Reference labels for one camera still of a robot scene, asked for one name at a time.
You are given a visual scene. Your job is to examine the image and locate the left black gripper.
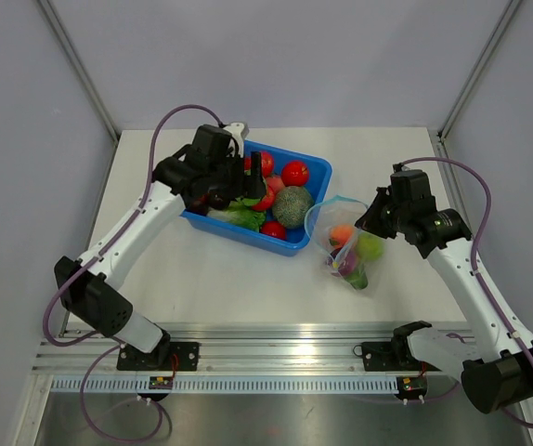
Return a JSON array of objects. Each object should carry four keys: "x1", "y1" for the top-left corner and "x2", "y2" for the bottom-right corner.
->
[{"x1": 207, "y1": 150, "x2": 265, "y2": 199}]

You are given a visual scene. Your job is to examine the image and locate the green apple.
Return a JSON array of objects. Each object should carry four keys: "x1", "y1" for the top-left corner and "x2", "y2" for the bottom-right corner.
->
[{"x1": 355, "y1": 232, "x2": 384, "y2": 262}]

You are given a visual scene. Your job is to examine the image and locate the orange peach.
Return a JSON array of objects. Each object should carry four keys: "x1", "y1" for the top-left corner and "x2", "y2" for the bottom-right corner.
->
[{"x1": 329, "y1": 225, "x2": 355, "y2": 248}]

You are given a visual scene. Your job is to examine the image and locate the clear zip top bag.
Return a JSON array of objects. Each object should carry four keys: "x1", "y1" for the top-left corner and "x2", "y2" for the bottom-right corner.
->
[{"x1": 304, "y1": 195, "x2": 384, "y2": 292}]

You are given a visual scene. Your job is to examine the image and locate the purple onion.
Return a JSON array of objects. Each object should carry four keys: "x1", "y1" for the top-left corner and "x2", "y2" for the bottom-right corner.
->
[{"x1": 331, "y1": 248, "x2": 363, "y2": 278}]

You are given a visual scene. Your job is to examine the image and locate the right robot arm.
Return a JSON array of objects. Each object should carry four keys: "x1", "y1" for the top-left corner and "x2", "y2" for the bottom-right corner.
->
[{"x1": 356, "y1": 169, "x2": 533, "y2": 413}]

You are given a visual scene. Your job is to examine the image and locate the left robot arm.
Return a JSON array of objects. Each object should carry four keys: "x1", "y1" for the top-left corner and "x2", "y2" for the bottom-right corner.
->
[{"x1": 55, "y1": 122, "x2": 266, "y2": 370}]

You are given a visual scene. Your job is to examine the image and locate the red tomato centre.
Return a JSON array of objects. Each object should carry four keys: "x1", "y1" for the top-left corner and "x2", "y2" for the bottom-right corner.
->
[{"x1": 252, "y1": 186, "x2": 276, "y2": 212}]

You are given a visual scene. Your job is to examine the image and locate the green lettuce leaf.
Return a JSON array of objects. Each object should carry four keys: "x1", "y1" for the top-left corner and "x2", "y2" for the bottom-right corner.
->
[{"x1": 207, "y1": 198, "x2": 267, "y2": 232}]

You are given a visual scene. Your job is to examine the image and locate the red apple back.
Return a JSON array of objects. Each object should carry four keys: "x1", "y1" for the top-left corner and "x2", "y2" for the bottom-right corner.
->
[{"x1": 244, "y1": 151, "x2": 275, "y2": 177}]

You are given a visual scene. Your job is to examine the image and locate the red tomato right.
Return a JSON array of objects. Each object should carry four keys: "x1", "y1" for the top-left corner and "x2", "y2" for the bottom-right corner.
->
[{"x1": 280, "y1": 160, "x2": 310, "y2": 187}]

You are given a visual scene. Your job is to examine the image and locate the netted cantaloupe melon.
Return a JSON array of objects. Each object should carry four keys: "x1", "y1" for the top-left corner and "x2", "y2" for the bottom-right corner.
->
[{"x1": 271, "y1": 186, "x2": 315, "y2": 230}]

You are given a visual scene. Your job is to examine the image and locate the small red tomato front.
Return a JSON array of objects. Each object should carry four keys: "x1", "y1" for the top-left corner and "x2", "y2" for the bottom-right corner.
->
[{"x1": 260, "y1": 220, "x2": 287, "y2": 241}]

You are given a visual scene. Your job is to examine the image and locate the dark red apple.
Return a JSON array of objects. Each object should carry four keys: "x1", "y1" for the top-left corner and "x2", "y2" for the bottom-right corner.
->
[{"x1": 187, "y1": 191, "x2": 230, "y2": 216}]

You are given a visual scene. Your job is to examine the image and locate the blue plastic bin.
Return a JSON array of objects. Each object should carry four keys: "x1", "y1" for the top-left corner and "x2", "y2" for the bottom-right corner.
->
[{"x1": 181, "y1": 140, "x2": 332, "y2": 256}]

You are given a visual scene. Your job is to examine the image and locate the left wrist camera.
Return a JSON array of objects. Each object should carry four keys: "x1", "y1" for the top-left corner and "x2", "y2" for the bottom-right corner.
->
[{"x1": 223, "y1": 122, "x2": 249, "y2": 157}]

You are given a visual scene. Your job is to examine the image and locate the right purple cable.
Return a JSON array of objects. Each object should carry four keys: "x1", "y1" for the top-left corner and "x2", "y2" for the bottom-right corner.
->
[{"x1": 394, "y1": 157, "x2": 533, "y2": 428}]

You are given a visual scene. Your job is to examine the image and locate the purple cable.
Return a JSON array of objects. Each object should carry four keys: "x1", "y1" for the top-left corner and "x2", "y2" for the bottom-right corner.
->
[
  {"x1": 394, "y1": 157, "x2": 533, "y2": 428},
  {"x1": 43, "y1": 104, "x2": 226, "y2": 439}
]

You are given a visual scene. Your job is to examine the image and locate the right aluminium frame post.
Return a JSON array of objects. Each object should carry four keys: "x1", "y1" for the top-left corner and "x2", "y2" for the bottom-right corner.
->
[{"x1": 437, "y1": 0, "x2": 525, "y2": 143}]

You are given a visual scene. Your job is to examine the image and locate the aluminium frame post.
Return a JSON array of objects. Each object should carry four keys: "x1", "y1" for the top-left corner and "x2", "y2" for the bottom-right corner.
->
[
  {"x1": 437, "y1": 0, "x2": 525, "y2": 143},
  {"x1": 35, "y1": 0, "x2": 121, "y2": 146}
]

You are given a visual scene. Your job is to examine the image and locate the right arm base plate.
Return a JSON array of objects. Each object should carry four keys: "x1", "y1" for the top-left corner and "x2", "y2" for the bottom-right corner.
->
[{"x1": 352, "y1": 341, "x2": 438, "y2": 373}]

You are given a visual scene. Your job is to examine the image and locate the aluminium mounting rail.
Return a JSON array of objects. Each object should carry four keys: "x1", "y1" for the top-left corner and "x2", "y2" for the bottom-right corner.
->
[{"x1": 32, "y1": 322, "x2": 490, "y2": 377}]

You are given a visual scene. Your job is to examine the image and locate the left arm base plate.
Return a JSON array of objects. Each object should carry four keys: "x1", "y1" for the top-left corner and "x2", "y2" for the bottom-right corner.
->
[{"x1": 116, "y1": 342, "x2": 201, "y2": 372}]

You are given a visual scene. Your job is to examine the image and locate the left aluminium frame post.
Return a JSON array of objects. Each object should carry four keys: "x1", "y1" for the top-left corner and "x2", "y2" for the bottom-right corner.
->
[{"x1": 35, "y1": 0, "x2": 121, "y2": 146}]

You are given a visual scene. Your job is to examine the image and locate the white slotted cable duct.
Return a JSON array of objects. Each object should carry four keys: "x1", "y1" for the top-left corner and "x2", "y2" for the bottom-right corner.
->
[{"x1": 50, "y1": 375, "x2": 398, "y2": 395}]

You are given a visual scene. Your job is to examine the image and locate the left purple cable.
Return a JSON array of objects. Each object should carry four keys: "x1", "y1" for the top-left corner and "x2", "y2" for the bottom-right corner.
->
[{"x1": 43, "y1": 104, "x2": 226, "y2": 439}]

